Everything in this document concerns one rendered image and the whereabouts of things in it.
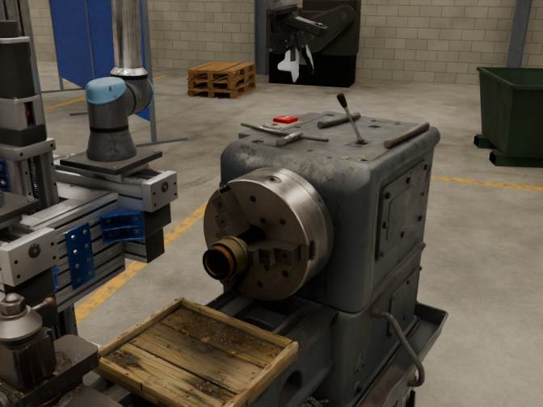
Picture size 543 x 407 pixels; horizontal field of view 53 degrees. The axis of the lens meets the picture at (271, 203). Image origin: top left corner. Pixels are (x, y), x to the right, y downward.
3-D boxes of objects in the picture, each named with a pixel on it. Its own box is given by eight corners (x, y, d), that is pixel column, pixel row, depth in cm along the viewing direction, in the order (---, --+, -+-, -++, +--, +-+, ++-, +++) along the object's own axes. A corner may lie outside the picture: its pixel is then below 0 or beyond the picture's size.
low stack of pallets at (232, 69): (212, 85, 1016) (212, 60, 1000) (257, 87, 996) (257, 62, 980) (186, 96, 904) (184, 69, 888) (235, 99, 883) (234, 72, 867)
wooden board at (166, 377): (181, 308, 145) (180, 295, 143) (298, 357, 126) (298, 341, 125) (88, 369, 121) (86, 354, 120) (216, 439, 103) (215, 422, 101)
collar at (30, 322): (24, 309, 97) (21, 295, 96) (52, 324, 93) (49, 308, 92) (-19, 331, 91) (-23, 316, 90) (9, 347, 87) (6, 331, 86)
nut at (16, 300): (18, 303, 93) (14, 285, 92) (31, 310, 91) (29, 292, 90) (-4, 313, 90) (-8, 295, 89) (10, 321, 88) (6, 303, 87)
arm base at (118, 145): (76, 157, 170) (72, 126, 166) (110, 146, 182) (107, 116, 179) (114, 164, 163) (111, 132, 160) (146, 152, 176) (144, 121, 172)
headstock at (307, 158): (311, 207, 213) (314, 107, 198) (432, 237, 188) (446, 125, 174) (213, 267, 166) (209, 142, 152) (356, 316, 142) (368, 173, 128)
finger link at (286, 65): (279, 85, 156) (281, 56, 159) (298, 81, 154) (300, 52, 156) (275, 80, 154) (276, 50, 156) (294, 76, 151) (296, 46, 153)
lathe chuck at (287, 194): (218, 256, 154) (232, 152, 140) (313, 306, 140) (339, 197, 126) (196, 268, 147) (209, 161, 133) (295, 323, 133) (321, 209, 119)
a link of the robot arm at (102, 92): (80, 127, 165) (74, 81, 161) (105, 117, 177) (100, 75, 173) (115, 130, 162) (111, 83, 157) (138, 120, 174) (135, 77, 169)
